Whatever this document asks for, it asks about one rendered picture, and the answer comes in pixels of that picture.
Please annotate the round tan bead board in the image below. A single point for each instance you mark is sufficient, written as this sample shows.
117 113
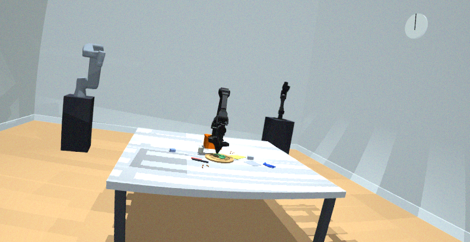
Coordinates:
215 158

